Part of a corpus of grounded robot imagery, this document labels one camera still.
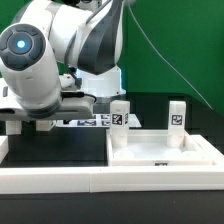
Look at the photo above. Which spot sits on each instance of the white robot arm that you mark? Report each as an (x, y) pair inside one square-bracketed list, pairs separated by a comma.
[(44, 33)]

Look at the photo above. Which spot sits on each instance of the white tag marker sheet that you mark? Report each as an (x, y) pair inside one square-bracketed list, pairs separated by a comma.
[(99, 120)]

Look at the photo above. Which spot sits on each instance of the white left fence piece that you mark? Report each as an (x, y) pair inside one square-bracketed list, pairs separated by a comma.
[(3, 147)]

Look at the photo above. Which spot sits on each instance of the white square tabletop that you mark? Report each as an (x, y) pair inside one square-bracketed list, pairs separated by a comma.
[(149, 148)]

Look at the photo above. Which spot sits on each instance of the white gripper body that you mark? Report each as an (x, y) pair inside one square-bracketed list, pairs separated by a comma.
[(71, 108)]

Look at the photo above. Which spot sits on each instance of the white front fence wall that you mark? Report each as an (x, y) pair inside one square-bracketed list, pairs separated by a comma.
[(110, 179)]

